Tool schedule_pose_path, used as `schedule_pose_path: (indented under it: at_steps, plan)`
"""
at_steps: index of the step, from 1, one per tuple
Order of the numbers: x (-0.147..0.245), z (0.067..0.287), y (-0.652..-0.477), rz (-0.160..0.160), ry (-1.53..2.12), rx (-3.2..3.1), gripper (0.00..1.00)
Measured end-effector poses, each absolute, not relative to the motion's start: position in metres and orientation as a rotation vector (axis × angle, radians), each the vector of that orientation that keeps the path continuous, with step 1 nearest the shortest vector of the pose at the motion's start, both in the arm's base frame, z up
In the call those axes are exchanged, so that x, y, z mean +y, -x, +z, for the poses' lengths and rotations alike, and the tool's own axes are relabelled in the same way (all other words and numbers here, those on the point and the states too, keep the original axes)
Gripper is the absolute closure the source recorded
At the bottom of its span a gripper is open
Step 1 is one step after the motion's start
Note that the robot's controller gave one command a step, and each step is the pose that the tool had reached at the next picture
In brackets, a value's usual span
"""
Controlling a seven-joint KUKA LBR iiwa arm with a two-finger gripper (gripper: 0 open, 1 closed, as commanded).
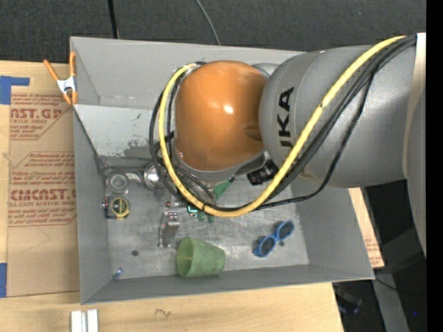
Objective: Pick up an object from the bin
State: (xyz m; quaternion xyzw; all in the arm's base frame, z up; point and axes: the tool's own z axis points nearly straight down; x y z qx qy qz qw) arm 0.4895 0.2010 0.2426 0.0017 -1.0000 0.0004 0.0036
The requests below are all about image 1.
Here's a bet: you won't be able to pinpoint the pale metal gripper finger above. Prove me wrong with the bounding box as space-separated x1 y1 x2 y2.
157 210 170 249
169 211 181 248

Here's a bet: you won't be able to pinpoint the green plastic cup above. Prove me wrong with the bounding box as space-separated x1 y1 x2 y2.
174 236 227 279

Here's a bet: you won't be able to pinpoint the shiny round metal cup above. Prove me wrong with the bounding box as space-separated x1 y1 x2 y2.
143 162 168 190

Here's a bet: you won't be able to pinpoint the yellow and black tape measure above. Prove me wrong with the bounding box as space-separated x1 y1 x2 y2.
102 196 131 221

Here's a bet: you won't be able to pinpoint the clear glass jar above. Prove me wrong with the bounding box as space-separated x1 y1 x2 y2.
105 170 132 196

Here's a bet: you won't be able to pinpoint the grey metal bin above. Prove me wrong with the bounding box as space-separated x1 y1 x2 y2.
69 35 377 306

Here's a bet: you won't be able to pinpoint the blue sunglasses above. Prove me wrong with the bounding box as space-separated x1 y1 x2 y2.
252 220 296 258

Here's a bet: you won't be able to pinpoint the brown cardboard board, red print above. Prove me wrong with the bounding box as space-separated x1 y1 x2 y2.
0 59 386 299

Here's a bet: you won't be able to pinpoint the black cylinder on white bracket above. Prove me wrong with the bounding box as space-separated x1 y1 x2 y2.
246 152 280 186

